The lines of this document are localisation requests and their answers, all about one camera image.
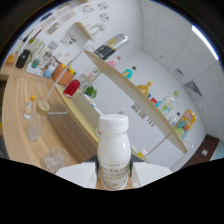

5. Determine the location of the black kettle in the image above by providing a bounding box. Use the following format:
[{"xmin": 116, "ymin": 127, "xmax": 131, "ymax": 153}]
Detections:
[{"xmin": 15, "ymin": 49, "xmax": 32, "ymax": 70}]

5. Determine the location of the orange storage basket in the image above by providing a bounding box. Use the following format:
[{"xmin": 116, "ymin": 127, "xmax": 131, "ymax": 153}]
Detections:
[{"xmin": 51, "ymin": 63, "xmax": 75, "ymax": 87}]

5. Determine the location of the ceiling air vent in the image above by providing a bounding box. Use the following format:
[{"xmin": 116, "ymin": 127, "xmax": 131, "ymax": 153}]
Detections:
[{"xmin": 184, "ymin": 79, "xmax": 203, "ymax": 98}]

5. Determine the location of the white milk bottle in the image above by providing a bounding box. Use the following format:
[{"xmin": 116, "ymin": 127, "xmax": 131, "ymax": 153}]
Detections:
[{"xmin": 96, "ymin": 113, "xmax": 132, "ymax": 191}]

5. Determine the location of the ceiling strip light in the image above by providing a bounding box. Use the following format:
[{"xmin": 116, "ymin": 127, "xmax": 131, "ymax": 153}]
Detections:
[{"xmin": 190, "ymin": 24, "xmax": 220, "ymax": 62}]

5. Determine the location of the white blue gradient cup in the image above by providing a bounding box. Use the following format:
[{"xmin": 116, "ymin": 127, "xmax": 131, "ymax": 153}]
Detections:
[{"xmin": 43, "ymin": 63, "xmax": 57, "ymax": 79}]

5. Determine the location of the red liquid glass bottle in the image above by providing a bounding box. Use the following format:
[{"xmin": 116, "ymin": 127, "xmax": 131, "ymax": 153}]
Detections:
[{"xmin": 63, "ymin": 78, "xmax": 81, "ymax": 99}]

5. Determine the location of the yellow white lidded tub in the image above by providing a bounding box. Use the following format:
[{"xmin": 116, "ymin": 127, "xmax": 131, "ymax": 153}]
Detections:
[{"xmin": 137, "ymin": 148, "xmax": 149, "ymax": 160}]

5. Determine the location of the clear bottle orange cap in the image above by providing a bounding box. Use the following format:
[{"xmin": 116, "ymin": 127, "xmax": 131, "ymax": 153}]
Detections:
[{"xmin": 22, "ymin": 95, "xmax": 36, "ymax": 121}]

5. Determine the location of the amber round bottle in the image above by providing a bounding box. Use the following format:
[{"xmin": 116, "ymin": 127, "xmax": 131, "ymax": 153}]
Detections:
[{"xmin": 136, "ymin": 80, "xmax": 154, "ymax": 98}]

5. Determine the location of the yellow snack bag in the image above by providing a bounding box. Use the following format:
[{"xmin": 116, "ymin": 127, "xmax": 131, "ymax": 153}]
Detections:
[{"xmin": 173, "ymin": 109, "xmax": 198, "ymax": 140}]

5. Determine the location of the teal bottle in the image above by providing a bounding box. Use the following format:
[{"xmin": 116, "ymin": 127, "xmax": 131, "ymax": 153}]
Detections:
[{"xmin": 121, "ymin": 65, "xmax": 138, "ymax": 80}]

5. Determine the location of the white tray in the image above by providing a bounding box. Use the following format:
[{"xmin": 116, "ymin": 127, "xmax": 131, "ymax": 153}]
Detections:
[{"xmin": 25, "ymin": 61, "xmax": 46, "ymax": 77}]

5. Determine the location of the green cup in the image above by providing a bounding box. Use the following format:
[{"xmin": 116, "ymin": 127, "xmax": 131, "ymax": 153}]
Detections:
[{"xmin": 31, "ymin": 58, "xmax": 41, "ymax": 69}]

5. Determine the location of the small clear bottle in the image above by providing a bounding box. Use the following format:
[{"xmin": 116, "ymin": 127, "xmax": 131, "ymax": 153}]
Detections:
[{"xmin": 168, "ymin": 112, "xmax": 182, "ymax": 127}]

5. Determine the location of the white ornament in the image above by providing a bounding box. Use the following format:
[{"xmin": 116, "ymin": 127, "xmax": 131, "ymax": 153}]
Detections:
[{"xmin": 84, "ymin": 22, "xmax": 107, "ymax": 36}]

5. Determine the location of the wooden wall shelf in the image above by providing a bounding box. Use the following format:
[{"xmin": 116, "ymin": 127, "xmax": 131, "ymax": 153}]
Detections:
[{"xmin": 68, "ymin": 21, "xmax": 95, "ymax": 43}]

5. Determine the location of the white-framed wooden shelf rack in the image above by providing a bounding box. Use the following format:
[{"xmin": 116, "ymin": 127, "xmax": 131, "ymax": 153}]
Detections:
[{"xmin": 43, "ymin": 44, "xmax": 189, "ymax": 161}]

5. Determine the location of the black silver can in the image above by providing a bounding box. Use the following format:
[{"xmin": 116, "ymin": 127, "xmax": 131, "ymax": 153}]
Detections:
[{"xmin": 93, "ymin": 33, "xmax": 129, "ymax": 61}]

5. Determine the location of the clear bottle green cap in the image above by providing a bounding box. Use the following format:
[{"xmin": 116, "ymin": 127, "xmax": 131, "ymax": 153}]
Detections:
[{"xmin": 160, "ymin": 90, "xmax": 180, "ymax": 118}]

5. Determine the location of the green potted plant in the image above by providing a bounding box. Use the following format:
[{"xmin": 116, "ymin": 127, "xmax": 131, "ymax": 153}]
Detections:
[{"xmin": 83, "ymin": 84, "xmax": 98, "ymax": 99}]

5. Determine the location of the clear bottle beige cap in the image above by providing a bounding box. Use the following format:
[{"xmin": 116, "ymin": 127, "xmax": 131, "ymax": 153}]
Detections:
[{"xmin": 27, "ymin": 100, "xmax": 51, "ymax": 143}]

